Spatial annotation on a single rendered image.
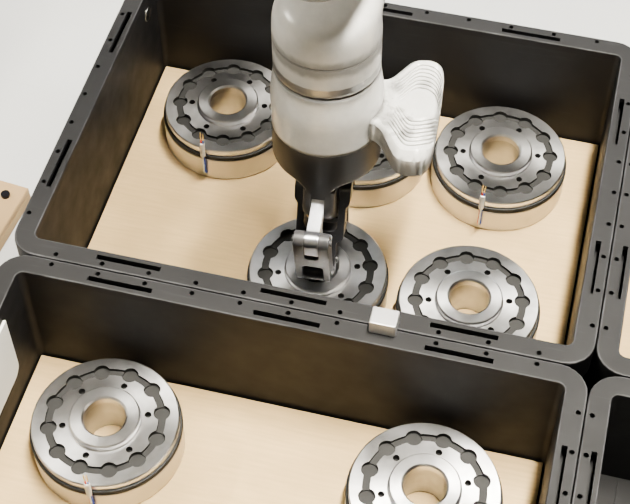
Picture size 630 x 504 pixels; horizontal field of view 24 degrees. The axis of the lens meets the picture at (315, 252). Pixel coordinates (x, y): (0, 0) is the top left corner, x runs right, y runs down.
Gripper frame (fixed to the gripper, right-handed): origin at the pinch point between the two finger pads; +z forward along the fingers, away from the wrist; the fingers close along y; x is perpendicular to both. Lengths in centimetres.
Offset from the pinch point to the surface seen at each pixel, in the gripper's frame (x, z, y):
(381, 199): 3.2, 1.7, -6.3
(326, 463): 2.8, 2.6, 16.9
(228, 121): -9.6, -1.3, -9.7
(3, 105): -35.1, 15.2, -22.7
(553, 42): 14.7, -7.4, -16.4
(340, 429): 3.3, 2.6, 14.1
